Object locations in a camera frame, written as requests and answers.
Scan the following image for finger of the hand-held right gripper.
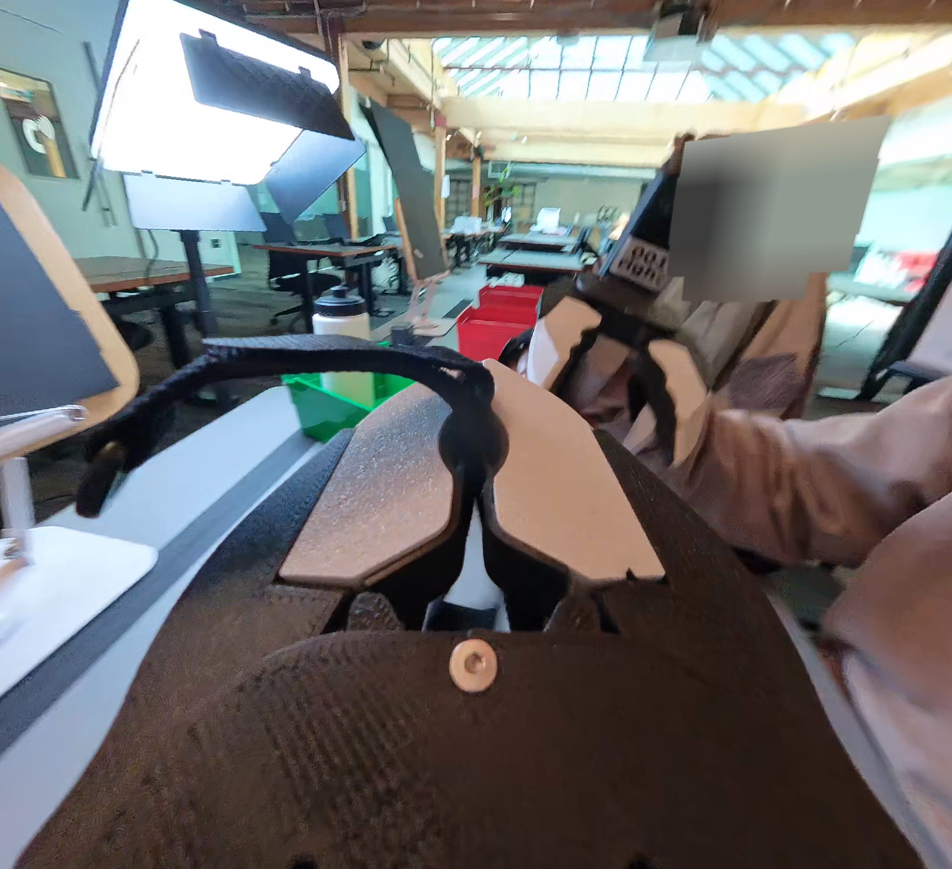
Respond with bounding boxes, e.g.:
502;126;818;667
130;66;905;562
521;296;603;396
643;336;713;466

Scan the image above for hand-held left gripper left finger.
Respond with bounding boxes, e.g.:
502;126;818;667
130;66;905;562
277;382;480;628

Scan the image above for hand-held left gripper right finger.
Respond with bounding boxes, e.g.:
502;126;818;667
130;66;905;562
476;359;668;632

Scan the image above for red open-front bin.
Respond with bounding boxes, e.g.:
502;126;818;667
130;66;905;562
455;304;540;364

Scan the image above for green plastic bin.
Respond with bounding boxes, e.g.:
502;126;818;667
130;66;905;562
281;341;417;444

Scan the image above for white bottle with black cap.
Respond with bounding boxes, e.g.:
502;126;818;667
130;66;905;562
311;285;376;409

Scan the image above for black webbing strap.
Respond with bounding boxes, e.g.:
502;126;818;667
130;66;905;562
74;334;510;521

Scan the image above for dark top work table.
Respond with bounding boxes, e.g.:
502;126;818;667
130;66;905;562
479;248;596;283

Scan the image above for green potted plant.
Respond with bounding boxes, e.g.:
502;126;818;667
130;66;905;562
483;166;518;216

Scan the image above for ceiling projector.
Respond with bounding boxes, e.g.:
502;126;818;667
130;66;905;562
643;2;715;63

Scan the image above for dark tilted board on stand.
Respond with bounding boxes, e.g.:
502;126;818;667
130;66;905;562
360;102;458;335

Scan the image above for black office chair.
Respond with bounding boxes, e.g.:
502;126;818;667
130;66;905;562
264;215;343;323

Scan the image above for wooden top office desk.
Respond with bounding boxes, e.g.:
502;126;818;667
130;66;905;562
74;255;235;364
253;237;403;335

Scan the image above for black light stand pole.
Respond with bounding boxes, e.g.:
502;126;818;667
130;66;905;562
178;230;220;338

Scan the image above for person's beige sweater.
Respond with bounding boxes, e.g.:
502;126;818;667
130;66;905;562
822;505;952;869

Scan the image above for studio light panel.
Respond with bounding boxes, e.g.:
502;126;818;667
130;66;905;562
89;0;367;231

